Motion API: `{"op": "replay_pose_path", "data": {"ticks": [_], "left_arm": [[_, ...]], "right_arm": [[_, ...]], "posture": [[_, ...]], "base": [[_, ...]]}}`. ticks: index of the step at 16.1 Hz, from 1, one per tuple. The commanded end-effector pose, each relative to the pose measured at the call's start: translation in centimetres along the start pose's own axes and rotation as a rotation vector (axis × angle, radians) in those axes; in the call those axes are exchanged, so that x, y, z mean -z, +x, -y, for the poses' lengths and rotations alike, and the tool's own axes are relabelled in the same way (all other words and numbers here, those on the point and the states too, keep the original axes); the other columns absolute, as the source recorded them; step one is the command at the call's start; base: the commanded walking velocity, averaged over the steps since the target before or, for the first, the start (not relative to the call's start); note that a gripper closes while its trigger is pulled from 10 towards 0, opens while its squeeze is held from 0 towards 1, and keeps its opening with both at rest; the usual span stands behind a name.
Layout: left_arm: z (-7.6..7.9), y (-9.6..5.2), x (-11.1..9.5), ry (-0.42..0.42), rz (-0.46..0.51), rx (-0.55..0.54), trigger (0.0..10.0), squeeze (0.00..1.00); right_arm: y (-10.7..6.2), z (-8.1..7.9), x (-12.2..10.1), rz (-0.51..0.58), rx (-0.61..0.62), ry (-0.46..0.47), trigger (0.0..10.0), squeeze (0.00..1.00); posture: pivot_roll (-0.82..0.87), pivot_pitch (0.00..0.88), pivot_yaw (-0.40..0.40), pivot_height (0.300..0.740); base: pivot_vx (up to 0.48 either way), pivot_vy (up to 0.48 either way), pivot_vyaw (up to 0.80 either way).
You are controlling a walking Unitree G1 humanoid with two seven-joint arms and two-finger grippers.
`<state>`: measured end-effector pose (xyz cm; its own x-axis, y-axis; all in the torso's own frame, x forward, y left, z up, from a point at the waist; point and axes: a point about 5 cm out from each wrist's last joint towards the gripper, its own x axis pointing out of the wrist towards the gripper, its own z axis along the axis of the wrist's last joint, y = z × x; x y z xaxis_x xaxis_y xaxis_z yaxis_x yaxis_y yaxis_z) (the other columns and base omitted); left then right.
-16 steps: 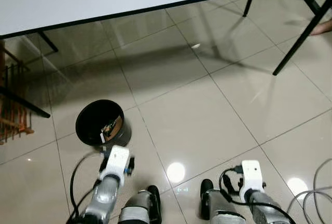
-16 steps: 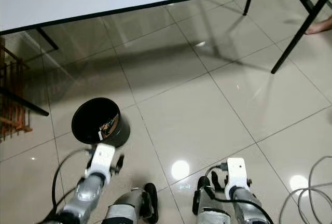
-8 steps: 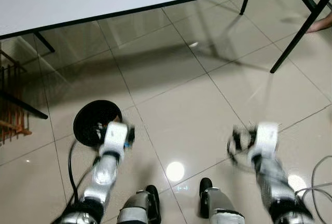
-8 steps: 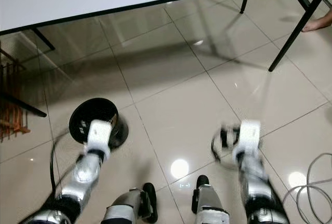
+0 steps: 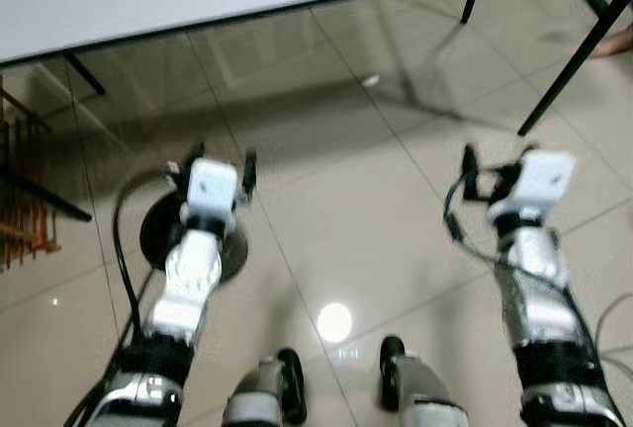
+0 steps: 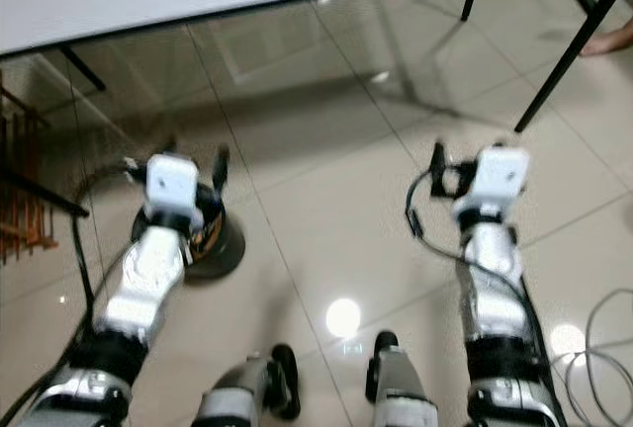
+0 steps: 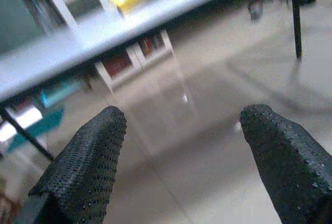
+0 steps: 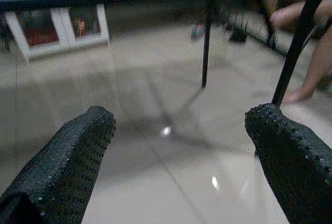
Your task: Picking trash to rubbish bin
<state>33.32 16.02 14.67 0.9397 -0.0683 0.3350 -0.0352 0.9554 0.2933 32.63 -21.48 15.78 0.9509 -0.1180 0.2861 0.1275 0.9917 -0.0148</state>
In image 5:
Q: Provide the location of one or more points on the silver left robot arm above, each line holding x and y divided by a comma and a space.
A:
188, 269

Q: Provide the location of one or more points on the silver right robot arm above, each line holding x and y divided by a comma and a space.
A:
534, 289

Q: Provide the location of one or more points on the black round rubbish bin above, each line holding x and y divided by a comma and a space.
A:
158, 239

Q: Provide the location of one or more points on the long black metal table leg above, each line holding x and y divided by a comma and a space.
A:
574, 56

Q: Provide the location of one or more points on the black metal bar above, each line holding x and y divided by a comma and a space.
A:
49, 200

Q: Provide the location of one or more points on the bare foot of person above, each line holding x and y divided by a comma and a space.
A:
613, 43

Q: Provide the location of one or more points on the orange wooden rack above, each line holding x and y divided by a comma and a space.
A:
20, 200

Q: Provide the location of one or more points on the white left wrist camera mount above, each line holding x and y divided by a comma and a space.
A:
213, 185

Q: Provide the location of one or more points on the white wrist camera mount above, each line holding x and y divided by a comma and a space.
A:
213, 185
544, 178

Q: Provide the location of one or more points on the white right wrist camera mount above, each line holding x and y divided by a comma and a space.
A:
544, 178

